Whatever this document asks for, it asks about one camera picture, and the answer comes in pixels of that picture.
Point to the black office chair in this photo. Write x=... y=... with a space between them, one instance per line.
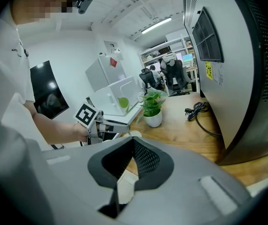
x=147 y=80
x=177 y=76

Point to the white ceramic mug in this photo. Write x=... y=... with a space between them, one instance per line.
x=136 y=133

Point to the person's head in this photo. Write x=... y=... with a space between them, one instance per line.
x=42 y=1

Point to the white cloth on chair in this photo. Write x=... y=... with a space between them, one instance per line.
x=169 y=57

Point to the person's white shirt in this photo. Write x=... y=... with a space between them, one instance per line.
x=4 y=78

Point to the white microwave oven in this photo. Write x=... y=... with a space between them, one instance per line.
x=115 y=97

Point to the white wall box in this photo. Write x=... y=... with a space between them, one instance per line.
x=111 y=47

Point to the computer screen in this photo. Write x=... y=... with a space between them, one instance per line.
x=187 y=58

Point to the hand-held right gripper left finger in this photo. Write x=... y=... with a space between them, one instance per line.
x=82 y=184

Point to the white storage shelf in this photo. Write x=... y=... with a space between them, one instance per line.
x=162 y=48

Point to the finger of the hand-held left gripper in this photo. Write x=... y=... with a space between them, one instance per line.
x=118 y=127

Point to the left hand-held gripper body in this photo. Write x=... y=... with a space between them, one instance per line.
x=86 y=115

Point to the black curved monitor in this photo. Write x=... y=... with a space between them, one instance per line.
x=48 y=90

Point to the wooden table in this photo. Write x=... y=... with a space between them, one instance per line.
x=180 y=135

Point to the ceiling tube light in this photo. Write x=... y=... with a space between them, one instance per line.
x=156 y=25

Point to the person's left forearm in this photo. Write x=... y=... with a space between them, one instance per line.
x=56 y=128

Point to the green plant in white pot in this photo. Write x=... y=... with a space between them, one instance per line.
x=152 y=111

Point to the large black equipment cabinet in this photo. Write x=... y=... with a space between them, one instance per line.
x=237 y=78

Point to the black head camera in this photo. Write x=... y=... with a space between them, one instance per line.
x=85 y=0

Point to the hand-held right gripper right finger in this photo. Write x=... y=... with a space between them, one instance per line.
x=183 y=196

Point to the grey cabinet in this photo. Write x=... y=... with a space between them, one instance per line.
x=101 y=74

